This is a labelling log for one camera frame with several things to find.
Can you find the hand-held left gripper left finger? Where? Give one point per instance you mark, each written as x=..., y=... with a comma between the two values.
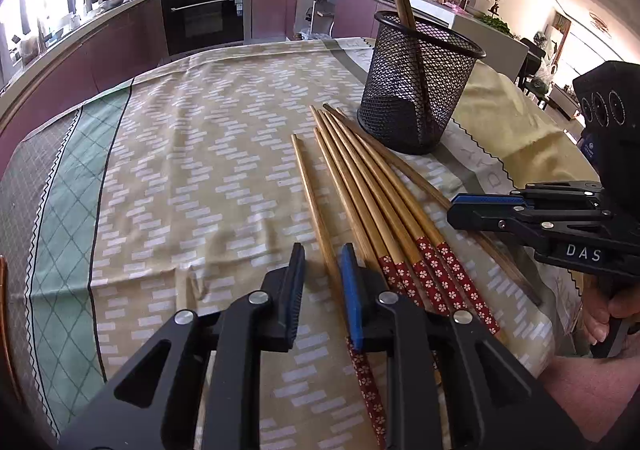
x=292, y=300

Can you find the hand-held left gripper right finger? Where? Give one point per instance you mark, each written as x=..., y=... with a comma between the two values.
x=351, y=300

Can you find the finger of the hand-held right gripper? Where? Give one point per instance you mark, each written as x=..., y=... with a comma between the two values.
x=480, y=220
x=487, y=201

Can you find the bunch of wooden chopsticks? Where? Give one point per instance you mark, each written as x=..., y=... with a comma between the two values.
x=385, y=200

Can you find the black mesh utensil holder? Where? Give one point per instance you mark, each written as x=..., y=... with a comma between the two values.
x=395, y=89

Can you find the person's right hand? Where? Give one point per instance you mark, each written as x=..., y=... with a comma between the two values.
x=595, y=325

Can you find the yellow cloth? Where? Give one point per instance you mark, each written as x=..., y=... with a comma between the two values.
x=505, y=119

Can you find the dark chair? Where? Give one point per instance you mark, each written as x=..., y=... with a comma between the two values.
x=532, y=57

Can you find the white cabinet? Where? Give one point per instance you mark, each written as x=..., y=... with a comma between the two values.
x=495, y=49

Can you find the patterned beige green tablecloth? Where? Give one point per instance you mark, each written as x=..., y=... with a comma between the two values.
x=200, y=154

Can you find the green plant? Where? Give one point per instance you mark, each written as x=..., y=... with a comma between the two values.
x=492, y=23

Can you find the person's leg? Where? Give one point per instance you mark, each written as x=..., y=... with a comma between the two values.
x=590, y=390

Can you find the black built-in oven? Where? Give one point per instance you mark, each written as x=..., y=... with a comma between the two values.
x=205, y=19

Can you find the purple kitchen cabinets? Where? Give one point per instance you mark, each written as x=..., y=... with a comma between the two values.
x=100, y=54

